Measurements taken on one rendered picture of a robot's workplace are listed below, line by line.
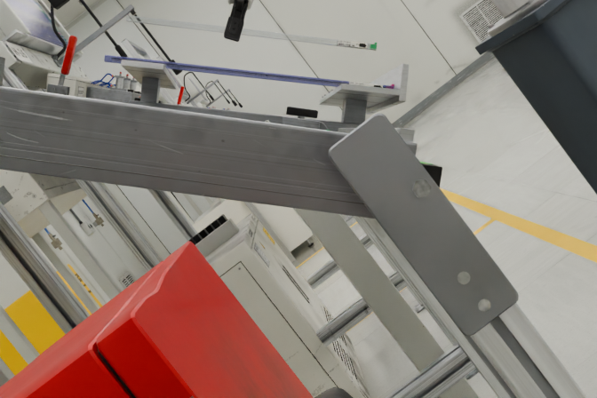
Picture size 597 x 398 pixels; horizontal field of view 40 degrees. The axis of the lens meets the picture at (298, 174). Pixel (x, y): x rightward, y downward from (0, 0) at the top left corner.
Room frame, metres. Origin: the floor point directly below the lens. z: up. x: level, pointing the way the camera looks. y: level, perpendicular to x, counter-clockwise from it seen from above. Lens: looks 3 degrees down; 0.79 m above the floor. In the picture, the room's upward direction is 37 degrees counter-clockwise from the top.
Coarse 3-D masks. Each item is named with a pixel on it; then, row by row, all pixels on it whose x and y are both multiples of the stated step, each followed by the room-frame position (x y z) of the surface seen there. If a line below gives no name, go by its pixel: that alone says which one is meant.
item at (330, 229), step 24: (312, 216) 1.51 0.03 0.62; (336, 216) 1.51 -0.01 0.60; (336, 240) 1.51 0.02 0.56; (360, 264) 1.51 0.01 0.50; (360, 288) 1.51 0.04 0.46; (384, 288) 1.51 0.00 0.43; (384, 312) 1.51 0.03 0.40; (408, 312) 1.51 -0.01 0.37; (408, 336) 1.51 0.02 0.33; (432, 336) 1.51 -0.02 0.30; (432, 360) 1.51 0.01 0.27; (456, 384) 1.51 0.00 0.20
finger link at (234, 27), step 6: (234, 12) 1.63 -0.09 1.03; (240, 12) 1.63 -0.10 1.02; (228, 18) 1.64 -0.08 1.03; (234, 18) 1.64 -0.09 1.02; (240, 18) 1.64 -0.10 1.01; (228, 24) 1.64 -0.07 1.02; (234, 24) 1.64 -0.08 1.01; (240, 24) 1.64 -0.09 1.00; (228, 30) 1.64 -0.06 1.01; (234, 30) 1.64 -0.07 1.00; (240, 30) 1.64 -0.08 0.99; (228, 36) 1.64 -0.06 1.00; (234, 36) 1.64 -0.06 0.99
